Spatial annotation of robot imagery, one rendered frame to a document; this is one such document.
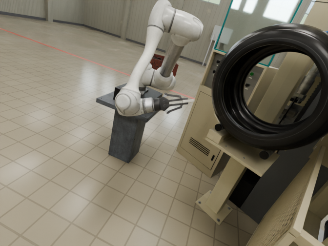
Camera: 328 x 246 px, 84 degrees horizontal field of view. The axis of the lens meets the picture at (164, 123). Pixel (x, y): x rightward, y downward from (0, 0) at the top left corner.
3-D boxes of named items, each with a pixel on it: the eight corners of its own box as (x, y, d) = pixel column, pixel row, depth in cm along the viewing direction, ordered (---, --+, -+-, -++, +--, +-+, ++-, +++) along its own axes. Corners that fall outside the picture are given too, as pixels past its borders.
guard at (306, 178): (263, 215, 138) (323, 141, 106) (266, 217, 137) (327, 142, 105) (195, 329, 75) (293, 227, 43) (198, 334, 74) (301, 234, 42)
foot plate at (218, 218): (209, 190, 189) (210, 189, 188) (232, 210, 174) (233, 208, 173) (194, 202, 171) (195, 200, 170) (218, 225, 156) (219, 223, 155)
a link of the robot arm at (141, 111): (146, 115, 113) (142, 113, 100) (121, 118, 114) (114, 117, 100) (144, 98, 113) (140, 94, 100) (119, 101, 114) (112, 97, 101)
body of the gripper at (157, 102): (153, 97, 111) (168, 95, 110) (154, 111, 112) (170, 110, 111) (152, 97, 103) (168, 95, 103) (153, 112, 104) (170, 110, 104)
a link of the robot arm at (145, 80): (131, 78, 175) (136, 55, 164) (149, 84, 178) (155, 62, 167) (128, 84, 161) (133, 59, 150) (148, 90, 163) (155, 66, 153)
